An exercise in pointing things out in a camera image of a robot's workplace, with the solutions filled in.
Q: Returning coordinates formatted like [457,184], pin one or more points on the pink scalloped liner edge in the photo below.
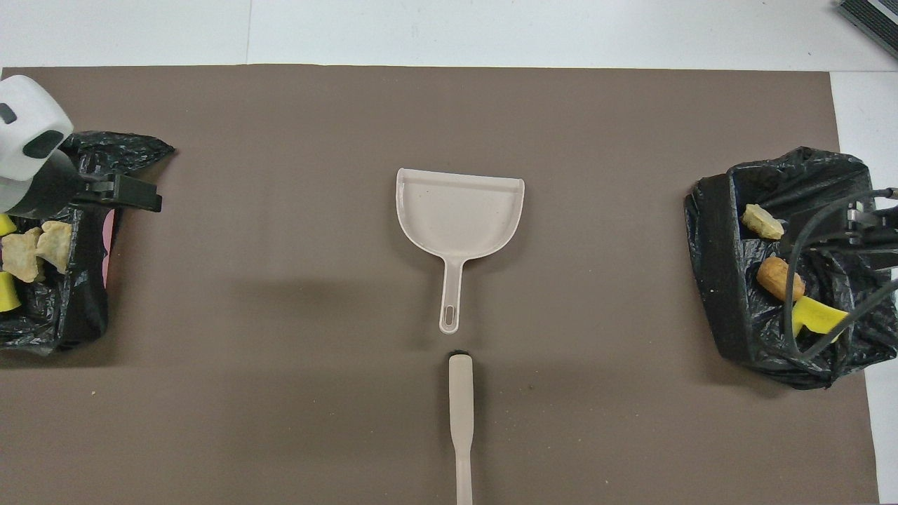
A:
[109,238]

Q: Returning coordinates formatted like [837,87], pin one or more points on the pale crumbly bread chunk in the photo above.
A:
[763,221]

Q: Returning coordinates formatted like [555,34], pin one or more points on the beige plastic dustpan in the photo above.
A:
[456,210]

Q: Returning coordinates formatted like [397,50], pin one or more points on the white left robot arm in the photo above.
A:
[28,126]

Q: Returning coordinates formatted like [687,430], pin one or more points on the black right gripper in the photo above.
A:
[873,224]

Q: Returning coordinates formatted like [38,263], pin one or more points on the black bag lined trash bin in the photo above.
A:
[722,280]
[77,308]

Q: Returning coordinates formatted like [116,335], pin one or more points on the notched yellow sponge piece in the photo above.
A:
[821,317]

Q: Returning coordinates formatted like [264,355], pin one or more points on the pale greenish pastry chunk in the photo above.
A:
[56,244]

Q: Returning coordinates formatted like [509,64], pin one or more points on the beige brush with black bristles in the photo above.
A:
[461,393]

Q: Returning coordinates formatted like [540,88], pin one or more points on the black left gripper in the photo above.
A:
[52,186]

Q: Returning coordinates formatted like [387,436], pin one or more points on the dark ribbed panel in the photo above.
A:
[877,17]

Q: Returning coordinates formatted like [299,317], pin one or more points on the wedge yellow sponge piece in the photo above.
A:
[5,224]

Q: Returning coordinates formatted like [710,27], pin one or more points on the blocky yellow sponge piece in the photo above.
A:
[8,293]

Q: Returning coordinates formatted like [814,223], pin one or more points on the brown oval bread roll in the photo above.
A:
[775,277]

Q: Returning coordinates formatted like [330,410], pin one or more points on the brown paper table mat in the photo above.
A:
[280,351]

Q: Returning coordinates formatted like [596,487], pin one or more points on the orange striped croissant piece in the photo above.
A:
[21,258]

